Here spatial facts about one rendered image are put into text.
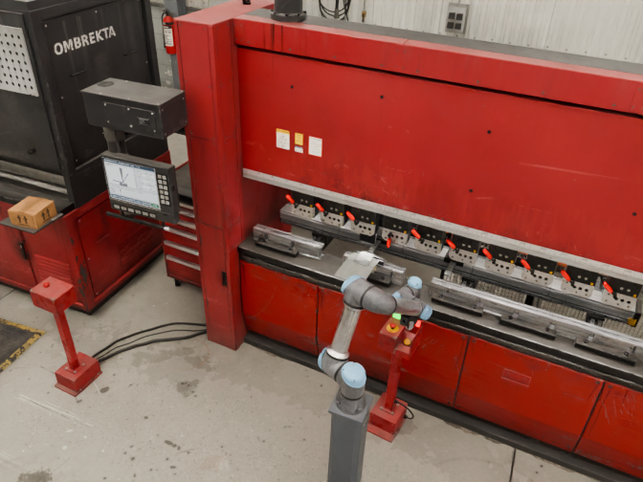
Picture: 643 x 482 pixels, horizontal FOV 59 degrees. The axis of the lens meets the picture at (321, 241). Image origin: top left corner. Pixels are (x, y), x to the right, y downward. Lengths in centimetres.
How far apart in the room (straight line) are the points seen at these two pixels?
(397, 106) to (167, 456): 244
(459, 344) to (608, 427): 90
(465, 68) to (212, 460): 261
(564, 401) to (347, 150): 185
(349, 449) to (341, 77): 190
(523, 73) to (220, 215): 193
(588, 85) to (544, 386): 168
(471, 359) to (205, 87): 217
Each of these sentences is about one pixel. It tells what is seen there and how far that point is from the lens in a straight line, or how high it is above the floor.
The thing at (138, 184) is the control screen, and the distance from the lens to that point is 340.
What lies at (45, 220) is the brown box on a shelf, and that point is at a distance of 411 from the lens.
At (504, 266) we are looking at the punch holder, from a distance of 322.
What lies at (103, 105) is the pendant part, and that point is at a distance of 335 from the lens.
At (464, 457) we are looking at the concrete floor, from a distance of 384.
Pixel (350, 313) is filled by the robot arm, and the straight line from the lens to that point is 271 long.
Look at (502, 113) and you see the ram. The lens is 287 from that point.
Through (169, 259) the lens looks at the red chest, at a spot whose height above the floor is 32.
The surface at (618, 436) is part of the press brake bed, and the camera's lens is 372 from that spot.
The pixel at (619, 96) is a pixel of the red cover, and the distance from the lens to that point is 278.
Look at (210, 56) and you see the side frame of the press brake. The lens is 320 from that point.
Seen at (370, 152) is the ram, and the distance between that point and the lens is 314.
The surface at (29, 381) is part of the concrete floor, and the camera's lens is 447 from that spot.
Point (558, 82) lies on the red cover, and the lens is 278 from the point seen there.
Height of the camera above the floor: 302
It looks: 34 degrees down
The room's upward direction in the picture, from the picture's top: 2 degrees clockwise
